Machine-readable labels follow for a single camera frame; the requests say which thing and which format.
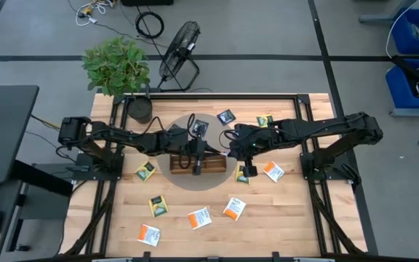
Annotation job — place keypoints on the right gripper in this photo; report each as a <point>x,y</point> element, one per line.
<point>246,142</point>

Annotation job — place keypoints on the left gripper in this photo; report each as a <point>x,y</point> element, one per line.
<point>189,145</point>

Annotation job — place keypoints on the dark blue tea bag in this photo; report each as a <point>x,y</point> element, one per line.
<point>175,127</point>
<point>200,128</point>
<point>226,116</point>

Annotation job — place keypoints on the yellow green tea bag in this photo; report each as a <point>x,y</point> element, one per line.
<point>158,206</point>
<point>265,120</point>
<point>145,171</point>
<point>239,178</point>

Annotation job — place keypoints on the orange white tea bag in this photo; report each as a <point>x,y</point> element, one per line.
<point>274,171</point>
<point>199,218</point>
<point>148,235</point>
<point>234,209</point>

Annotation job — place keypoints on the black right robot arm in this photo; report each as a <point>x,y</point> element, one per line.
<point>304,129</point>

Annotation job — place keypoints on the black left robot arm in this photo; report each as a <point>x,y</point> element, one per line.
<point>140,142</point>

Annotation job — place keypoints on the wooden tea organizer box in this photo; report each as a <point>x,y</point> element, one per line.
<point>215,168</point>

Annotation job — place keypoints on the round grey mat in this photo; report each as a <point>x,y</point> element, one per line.
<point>180,182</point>

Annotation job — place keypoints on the dark grey plant pot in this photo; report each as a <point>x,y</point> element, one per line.
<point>140,111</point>

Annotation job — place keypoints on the black floor fan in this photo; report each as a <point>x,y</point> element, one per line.
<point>178,49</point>

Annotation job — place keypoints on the green leafy plant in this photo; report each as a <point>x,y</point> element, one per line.
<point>116,67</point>

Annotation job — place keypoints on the black equipment box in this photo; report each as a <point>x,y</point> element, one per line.
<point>147,2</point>

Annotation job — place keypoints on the black desk crossbeam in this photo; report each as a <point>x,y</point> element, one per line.
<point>42,178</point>

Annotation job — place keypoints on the blue storage bin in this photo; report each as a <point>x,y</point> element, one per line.
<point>404,40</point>
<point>398,91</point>

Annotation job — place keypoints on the grey cart base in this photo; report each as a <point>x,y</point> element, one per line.
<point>413,112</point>

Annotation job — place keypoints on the black metal bar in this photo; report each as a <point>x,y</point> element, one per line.
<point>409,71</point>

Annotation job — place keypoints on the black desk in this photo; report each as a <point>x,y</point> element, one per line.
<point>6,134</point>

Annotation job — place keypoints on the black aluminium table frame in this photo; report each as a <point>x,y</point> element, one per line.
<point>213,97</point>

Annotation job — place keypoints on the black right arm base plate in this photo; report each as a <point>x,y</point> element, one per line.
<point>340,175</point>

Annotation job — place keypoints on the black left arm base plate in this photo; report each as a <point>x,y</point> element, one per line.
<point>93,176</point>

